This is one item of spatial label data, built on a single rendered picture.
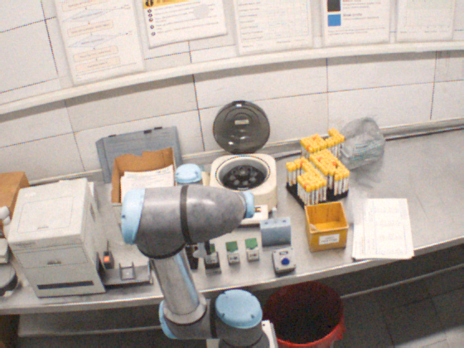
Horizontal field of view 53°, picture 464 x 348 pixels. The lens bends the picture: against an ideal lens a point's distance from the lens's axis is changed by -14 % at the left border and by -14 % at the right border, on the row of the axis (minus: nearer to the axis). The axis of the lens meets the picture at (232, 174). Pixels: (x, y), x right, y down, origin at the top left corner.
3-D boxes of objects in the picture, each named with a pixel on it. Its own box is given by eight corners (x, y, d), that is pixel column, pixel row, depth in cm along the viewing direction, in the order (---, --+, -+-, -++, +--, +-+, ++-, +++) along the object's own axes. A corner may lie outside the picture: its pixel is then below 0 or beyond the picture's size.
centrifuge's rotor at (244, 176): (222, 201, 194) (219, 186, 190) (224, 174, 206) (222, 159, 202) (265, 199, 193) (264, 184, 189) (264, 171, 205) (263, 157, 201)
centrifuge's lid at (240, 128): (209, 104, 195) (210, 95, 202) (215, 163, 208) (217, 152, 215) (268, 100, 193) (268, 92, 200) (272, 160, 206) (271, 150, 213)
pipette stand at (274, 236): (262, 251, 180) (260, 231, 174) (261, 237, 186) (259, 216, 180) (291, 248, 180) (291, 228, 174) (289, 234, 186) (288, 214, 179)
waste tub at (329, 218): (309, 253, 177) (310, 233, 171) (304, 226, 188) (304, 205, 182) (346, 248, 177) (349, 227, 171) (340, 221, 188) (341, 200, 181)
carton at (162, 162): (119, 234, 193) (109, 204, 184) (121, 185, 216) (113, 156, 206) (183, 224, 194) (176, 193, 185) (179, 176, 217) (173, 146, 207)
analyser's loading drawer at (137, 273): (95, 287, 170) (91, 278, 167) (96, 273, 175) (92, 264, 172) (152, 282, 171) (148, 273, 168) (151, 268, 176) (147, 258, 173)
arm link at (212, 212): (242, 181, 102) (253, 183, 150) (184, 185, 102) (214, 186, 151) (246, 242, 101) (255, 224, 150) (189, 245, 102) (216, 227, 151)
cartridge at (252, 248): (248, 262, 177) (246, 248, 173) (245, 252, 181) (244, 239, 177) (259, 260, 177) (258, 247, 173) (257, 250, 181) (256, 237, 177)
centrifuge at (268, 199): (210, 229, 191) (206, 204, 184) (215, 176, 214) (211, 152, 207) (278, 226, 189) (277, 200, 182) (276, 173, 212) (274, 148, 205)
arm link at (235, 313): (263, 345, 135) (261, 319, 127) (214, 347, 136) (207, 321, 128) (263, 313, 145) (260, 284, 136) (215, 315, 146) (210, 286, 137)
